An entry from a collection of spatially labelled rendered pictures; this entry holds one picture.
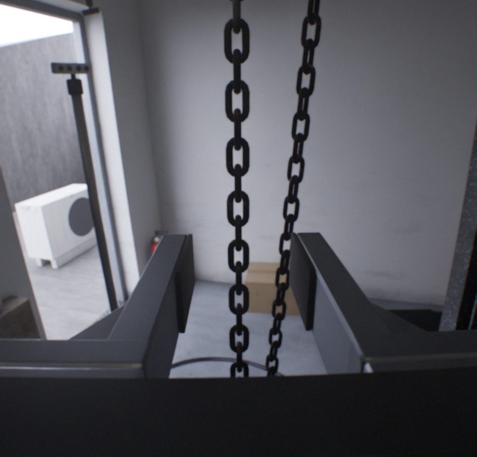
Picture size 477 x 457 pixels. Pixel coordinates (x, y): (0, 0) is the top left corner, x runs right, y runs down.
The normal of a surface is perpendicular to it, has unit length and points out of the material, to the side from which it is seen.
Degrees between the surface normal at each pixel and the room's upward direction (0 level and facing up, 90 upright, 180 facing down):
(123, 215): 90
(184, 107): 90
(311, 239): 3
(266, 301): 90
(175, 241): 3
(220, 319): 0
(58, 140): 90
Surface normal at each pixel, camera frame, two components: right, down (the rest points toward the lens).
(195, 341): -0.04, -0.94
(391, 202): -0.29, 0.32
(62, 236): 0.96, 0.06
